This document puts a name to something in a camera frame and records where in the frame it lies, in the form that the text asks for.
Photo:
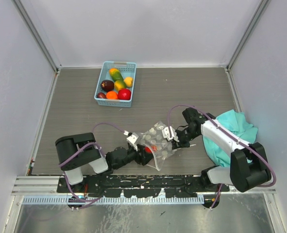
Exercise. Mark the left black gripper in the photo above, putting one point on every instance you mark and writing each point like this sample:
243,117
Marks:
143,158

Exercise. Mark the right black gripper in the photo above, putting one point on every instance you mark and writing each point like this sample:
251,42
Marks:
180,144

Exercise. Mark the small red fake fruit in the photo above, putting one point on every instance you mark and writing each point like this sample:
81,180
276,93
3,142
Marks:
150,149

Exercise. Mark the clear zip top bag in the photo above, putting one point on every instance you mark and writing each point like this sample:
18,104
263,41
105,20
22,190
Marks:
154,137

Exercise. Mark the orange fake fruit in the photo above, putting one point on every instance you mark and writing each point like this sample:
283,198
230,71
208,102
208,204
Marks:
112,95

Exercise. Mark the red fake apple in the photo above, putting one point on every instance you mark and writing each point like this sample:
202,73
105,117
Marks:
124,94

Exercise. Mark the small dark purple fake fruit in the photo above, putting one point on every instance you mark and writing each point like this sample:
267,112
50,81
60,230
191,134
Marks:
101,95

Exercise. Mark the yellow green fake mango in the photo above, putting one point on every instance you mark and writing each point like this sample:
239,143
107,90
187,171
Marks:
119,85

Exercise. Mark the yellow fake peach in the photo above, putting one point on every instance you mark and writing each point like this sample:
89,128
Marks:
129,81

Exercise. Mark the green orange fake mango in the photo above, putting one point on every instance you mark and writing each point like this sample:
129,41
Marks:
115,74

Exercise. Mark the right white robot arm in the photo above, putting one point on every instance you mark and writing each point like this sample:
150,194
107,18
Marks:
248,167

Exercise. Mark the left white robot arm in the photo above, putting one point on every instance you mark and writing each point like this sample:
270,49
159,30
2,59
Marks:
75,151

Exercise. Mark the light blue plastic basket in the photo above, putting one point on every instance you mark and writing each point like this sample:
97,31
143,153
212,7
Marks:
127,69

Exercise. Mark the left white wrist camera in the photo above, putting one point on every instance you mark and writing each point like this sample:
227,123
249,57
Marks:
132,139

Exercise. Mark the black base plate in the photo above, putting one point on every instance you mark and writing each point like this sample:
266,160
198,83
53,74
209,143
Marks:
142,186

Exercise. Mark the grey slotted cable duct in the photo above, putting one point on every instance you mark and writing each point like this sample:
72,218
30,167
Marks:
29,200

